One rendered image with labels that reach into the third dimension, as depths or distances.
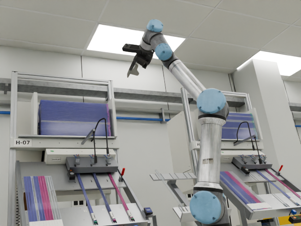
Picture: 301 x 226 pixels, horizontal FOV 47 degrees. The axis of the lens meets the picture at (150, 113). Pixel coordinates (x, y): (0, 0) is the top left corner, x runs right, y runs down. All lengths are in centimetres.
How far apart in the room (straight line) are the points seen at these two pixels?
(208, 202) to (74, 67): 347
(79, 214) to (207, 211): 93
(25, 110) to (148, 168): 209
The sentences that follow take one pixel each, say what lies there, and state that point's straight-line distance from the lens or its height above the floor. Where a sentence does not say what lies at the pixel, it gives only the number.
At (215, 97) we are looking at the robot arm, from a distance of 143.
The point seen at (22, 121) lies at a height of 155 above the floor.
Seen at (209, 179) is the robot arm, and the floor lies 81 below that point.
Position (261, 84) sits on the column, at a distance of 527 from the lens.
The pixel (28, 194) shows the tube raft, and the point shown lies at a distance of 217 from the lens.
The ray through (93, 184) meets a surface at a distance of 233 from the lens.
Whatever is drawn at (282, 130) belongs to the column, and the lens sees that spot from 518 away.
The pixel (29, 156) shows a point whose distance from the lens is 265.
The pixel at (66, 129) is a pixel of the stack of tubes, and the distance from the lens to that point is 255.
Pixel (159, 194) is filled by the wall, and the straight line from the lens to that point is 437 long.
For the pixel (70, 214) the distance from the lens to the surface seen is 207.
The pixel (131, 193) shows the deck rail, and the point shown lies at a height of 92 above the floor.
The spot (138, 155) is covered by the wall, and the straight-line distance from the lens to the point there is 437.
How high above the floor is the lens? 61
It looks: 20 degrees up
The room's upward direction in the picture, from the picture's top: 7 degrees counter-clockwise
